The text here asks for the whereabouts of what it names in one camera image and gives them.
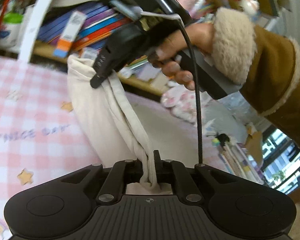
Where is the beige t-shirt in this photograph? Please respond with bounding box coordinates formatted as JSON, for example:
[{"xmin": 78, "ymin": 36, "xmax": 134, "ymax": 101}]
[{"xmin": 67, "ymin": 55, "xmax": 172, "ymax": 195}]

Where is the brown fleece-cuffed sleeve forearm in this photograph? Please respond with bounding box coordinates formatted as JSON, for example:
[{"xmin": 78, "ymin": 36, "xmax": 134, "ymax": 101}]
[{"xmin": 212, "ymin": 8, "xmax": 300, "ymax": 148}]

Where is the person's right hand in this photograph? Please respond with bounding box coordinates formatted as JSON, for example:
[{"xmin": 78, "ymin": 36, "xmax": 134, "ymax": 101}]
[{"xmin": 148, "ymin": 23, "xmax": 217, "ymax": 91}]

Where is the row of colourful books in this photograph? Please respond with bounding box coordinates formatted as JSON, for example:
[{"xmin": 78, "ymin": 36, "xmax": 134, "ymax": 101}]
[{"xmin": 37, "ymin": 2, "xmax": 132, "ymax": 59}]

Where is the tall white orange box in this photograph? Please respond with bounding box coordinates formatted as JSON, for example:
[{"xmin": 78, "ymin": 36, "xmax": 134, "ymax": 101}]
[{"xmin": 53, "ymin": 10, "xmax": 87, "ymax": 58}]

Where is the pink white plush bunny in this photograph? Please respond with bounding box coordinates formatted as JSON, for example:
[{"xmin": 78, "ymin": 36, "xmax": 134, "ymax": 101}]
[{"xmin": 160, "ymin": 85, "xmax": 197, "ymax": 126}]

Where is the pink checkered table mat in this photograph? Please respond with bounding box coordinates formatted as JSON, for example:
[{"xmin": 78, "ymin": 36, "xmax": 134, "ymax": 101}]
[{"xmin": 0, "ymin": 55, "xmax": 241, "ymax": 240}]

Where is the white green-lid jar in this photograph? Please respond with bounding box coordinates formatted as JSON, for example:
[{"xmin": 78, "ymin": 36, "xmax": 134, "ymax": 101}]
[{"xmin": 0, "ymin": 12, "xmax": 23, "ymax": 47}]

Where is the wooden white bookshelf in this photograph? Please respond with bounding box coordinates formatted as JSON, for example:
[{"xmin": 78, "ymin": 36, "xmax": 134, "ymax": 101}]
[{"xmin": 0, "ymin": 0, "xmax": 291, "ymax": 98}]

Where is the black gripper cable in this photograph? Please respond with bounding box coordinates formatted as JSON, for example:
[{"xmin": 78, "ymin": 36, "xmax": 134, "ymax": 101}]
[{"xmin": 110, "ymin": 0, "xmax": 204, "ymax": 165}]

